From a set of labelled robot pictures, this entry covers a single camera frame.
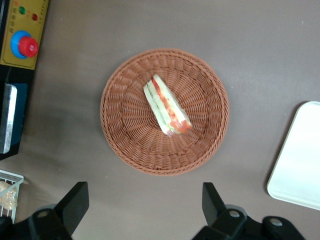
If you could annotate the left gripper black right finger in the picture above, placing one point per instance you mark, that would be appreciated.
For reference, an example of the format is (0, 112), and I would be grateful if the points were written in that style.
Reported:
(212, 205)

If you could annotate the black sealing machine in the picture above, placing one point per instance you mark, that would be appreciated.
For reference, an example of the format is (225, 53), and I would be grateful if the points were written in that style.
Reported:
(28, 75)

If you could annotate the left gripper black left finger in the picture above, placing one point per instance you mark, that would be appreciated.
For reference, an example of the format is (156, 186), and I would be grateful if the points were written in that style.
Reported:
(75, 205)

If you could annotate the cream plastic tray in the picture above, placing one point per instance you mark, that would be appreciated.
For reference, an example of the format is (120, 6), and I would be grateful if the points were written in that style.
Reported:
(300, 155)

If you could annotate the yellow control panel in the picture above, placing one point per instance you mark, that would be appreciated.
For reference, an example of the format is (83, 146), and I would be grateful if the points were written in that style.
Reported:
(25, 26)

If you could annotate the bagged rice cracker snack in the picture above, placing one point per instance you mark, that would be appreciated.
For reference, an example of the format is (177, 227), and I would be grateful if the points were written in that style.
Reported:
(7, 197)

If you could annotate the silver metal bar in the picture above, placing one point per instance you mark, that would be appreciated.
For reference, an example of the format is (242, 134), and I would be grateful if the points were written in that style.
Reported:
(8, 117)

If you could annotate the triangle sandwich with tomato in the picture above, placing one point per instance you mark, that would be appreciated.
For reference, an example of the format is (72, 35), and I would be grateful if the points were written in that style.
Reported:
(165, 107)

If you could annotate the round brown wicker basket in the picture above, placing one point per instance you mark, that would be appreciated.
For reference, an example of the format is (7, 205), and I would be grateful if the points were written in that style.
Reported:
(130, 140)

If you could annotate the red emergency stop button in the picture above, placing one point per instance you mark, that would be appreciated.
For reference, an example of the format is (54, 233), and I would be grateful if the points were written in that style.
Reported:
(27, 46)

